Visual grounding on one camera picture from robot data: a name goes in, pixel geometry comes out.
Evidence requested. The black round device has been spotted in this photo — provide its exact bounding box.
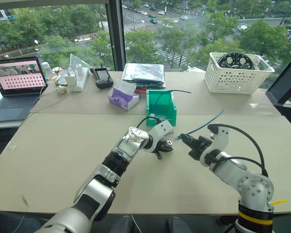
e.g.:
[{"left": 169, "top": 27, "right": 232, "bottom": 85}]
[{"left": 217, "top": 51, "right": 254, "bottom": 71}]

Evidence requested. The white perforated plastic basket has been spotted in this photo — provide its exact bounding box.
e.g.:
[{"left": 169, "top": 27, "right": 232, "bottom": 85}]
[{"left": 204, "top": 52, "right": 275, "bottom": 95}]

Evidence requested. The dark grey laptop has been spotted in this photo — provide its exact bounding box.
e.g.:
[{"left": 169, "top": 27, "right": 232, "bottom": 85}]
[{"left": 0, "top": 56, "right": 49, "bottom": 123}]

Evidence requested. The dark window frame post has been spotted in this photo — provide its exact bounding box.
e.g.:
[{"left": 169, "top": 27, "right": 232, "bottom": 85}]
[{"left": 105, "top": 0, "right": 127, "bottom": 71}]

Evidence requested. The thin white cable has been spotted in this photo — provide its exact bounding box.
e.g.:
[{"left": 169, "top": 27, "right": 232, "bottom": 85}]
[{"left": 26, "top": 65, "right": 76, "bottom": 121}]

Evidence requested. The stack of silver bags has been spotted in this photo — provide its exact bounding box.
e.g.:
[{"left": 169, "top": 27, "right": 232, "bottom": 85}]
[{"left": 121, "top": 63, "right": 166, "bottom": 89}]

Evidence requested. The green plastic bin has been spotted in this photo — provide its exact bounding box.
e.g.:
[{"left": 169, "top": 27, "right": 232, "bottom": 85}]
[{"left": 145, "top": 89, "right": 178, "bottom": 127}]

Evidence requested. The purple tissue pack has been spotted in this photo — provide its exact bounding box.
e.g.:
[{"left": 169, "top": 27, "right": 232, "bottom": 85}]
[{"left": 108, "top": 79, "right": 141, "bottom": 111}]

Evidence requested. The clear plastic cup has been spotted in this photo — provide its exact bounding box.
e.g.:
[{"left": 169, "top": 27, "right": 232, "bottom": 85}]
[{"left": 40, "top": 62, "right": 54, "bottom": 81}]

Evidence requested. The black monitor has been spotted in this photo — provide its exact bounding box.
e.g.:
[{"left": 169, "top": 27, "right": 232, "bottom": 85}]
[{"left": 265, "top": 50, "right": 291, "bottom": 107}]

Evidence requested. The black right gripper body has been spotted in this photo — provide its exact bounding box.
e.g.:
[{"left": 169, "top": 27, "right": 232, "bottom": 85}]
[{"left": 188, "top": 135, "right": 213, "bottom": 161}]

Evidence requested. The white power adapter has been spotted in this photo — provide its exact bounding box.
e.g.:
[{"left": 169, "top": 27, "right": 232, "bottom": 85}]
[{"left": 64, "top": 72, "right": 76, "bottom": 87}]

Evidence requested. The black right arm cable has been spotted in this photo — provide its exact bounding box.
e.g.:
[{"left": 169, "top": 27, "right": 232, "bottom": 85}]
[{"left": 208, "top": 123, "right": 269, "bottom": 177}]

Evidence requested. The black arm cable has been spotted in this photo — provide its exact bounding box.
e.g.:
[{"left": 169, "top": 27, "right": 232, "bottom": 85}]
[
  {"left": 135, "top": 116, "right": 163, "bottom": 129},
  {"left": 208, "top": 123, "right": 269, "bottom": 177}
]

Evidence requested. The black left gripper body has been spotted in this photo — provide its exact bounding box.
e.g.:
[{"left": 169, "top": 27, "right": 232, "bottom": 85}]
[{"left": 149, "top": 138, "right": 167, "bottom": 160}]

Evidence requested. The blue cable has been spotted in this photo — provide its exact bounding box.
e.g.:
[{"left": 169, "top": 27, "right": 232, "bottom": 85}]
[
  {"left": 152, "top": 90, "right": 192, "bottom": 115},
  {"left": 174, "top": 109, "right": 225, "bottom": 142}
]

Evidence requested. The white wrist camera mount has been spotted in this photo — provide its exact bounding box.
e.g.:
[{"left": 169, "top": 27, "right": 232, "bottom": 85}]
[
  {"left": 199, "top": 123, "right": 230, "bottom": 168},
  {"left": 147, "top": 120, "right": 174, "bottom": 144}
]

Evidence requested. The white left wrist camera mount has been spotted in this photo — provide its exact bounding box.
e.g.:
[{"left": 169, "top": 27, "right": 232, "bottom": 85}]
[{"left": 147, "top": 120, "right": 174, "bottom": 144}]

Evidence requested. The white power strip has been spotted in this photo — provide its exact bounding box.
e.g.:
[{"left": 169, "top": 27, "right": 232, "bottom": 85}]
[{"left": 67, "top": 66, "right": 90, "bottom": 92}]

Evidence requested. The black handheld remote controller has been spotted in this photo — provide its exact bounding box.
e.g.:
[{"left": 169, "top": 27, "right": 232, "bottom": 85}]
[{"left": 90, "top": 64, "right": 114, "bottom": 90}]

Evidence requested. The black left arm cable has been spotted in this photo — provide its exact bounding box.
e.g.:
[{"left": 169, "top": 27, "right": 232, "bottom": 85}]
[{"left": 135, "top": 116, "right": 163, "bottom": 129}]

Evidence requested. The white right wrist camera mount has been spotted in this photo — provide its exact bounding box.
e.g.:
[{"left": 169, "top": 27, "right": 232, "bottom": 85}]
[{"left": 199, "top": 123, "right": 230, "bottom": 168}]

